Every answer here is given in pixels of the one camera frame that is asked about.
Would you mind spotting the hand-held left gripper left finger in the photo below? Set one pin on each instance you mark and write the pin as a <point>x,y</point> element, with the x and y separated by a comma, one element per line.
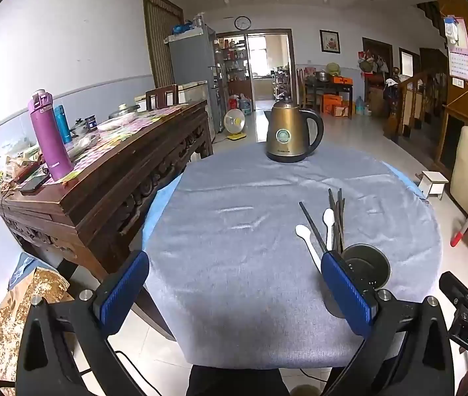
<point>124,293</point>

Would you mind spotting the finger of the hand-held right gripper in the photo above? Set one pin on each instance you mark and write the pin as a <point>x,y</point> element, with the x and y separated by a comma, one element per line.
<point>456,288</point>

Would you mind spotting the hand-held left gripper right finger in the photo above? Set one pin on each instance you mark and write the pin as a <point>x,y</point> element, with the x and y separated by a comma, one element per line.
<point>345,293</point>

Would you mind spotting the metal utensil holder cup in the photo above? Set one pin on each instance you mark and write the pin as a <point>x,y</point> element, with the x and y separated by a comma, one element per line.
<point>365,265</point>

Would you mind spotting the white plastic spoon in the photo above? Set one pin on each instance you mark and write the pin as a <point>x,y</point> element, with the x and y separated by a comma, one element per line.
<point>328,216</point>
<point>302,231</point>

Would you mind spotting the blue under cloth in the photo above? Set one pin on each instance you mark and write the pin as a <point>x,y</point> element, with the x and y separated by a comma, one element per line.
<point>157,210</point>

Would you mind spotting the grey tablecloth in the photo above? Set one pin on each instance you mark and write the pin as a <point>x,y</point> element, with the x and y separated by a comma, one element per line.
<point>238,276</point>

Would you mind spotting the gold patterned cloth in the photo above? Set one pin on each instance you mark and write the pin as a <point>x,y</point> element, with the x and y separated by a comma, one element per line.
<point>19,321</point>

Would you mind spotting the small white stool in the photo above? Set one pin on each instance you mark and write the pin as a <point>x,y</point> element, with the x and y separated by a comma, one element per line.
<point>433,180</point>

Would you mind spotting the carved wooden sideboard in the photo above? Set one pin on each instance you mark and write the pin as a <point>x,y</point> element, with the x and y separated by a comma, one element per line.
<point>106,173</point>

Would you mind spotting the black smartphone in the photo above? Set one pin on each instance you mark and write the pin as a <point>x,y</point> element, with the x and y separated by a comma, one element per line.
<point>34,184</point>

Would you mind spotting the purple thermos bottle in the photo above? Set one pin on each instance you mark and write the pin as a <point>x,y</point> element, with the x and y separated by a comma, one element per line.
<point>50,144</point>

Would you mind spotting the patterned sideboard mat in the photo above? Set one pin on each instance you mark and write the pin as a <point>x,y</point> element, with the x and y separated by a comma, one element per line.
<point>135,126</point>

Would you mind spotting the small steel pot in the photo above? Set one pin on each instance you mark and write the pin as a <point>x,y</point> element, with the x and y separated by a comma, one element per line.
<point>78,128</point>

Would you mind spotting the bronze electric kettle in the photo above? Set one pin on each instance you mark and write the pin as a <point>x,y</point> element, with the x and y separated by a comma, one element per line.
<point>287,132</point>

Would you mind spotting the dark lidded jar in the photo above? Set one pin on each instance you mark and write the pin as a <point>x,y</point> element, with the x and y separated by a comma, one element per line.
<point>91,124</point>

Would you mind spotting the blue water bottle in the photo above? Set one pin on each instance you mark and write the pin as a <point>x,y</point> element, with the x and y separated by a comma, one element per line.
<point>62,126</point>

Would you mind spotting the metal pan lid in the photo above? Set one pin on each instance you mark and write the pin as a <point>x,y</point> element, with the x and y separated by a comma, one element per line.
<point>124,109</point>

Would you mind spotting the orange cardboard boxes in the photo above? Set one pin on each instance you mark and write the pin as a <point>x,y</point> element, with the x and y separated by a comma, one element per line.
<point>335,105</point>

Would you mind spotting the wooden stair railing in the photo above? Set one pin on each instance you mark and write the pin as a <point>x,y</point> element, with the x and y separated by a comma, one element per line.
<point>415,103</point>

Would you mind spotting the wooden dining chair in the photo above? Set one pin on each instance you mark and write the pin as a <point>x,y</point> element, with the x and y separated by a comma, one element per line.
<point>161,95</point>

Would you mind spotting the round yellow heater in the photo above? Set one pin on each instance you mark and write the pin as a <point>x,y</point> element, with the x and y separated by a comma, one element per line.
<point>234,122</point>

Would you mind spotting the dark cluttered side table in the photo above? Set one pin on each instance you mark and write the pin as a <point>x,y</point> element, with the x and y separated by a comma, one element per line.
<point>332,84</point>

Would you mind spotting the blue water jug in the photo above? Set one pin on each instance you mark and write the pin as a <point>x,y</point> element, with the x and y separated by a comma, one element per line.
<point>245,106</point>

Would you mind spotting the white chest freezer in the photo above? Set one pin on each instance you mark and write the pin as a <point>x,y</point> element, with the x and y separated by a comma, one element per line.
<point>190,90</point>

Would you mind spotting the grey refrigerator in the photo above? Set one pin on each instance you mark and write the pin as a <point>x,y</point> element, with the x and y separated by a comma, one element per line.
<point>192,62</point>

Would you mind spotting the glass display shelf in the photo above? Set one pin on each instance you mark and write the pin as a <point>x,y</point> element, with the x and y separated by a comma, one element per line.
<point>234,66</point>

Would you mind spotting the brown wooden door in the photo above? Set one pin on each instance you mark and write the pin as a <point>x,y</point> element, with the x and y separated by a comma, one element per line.
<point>161,37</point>

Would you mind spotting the blue item on refrigerator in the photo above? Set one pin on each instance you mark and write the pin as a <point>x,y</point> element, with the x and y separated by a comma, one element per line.
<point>182,29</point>

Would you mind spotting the wall calendar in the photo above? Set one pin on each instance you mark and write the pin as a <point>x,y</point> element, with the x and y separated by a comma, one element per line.
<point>460,60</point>

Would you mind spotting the framed wall picture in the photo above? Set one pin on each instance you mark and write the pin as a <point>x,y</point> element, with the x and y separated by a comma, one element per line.
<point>330,41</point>

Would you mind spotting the round wall clock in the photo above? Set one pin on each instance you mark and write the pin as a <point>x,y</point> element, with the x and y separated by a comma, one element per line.
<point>242,23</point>

